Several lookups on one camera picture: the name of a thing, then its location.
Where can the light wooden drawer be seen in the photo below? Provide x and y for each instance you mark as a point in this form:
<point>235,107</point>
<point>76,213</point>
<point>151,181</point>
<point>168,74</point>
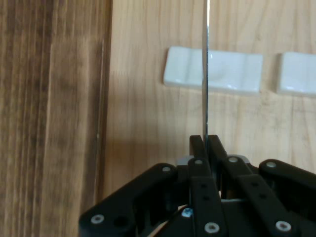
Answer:
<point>153,118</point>

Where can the silver table knife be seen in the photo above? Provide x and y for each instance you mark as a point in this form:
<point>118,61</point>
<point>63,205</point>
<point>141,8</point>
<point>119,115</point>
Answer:
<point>205,74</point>

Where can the plain white ceramic rest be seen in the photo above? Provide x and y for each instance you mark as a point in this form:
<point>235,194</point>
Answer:
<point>298,74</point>

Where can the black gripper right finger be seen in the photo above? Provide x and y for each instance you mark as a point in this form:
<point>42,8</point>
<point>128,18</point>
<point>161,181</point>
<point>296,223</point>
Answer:
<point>259,197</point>

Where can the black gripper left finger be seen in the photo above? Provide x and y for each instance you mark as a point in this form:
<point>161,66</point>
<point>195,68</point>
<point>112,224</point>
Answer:
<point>148,192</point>

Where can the white ceramic rest with dimple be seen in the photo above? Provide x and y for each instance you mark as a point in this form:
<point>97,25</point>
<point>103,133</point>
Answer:
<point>232,71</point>

